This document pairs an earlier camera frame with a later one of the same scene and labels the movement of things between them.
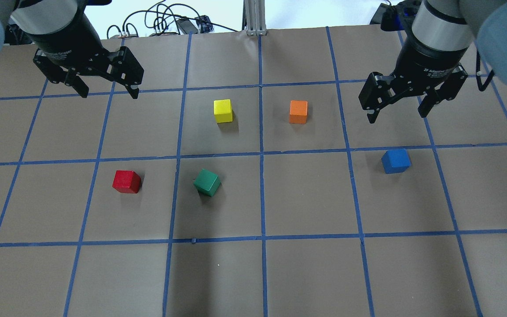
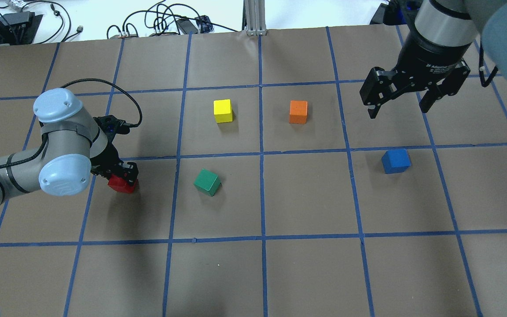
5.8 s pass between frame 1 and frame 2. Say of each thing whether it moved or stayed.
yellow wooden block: stayed
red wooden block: stayed
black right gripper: stayed
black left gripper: moved
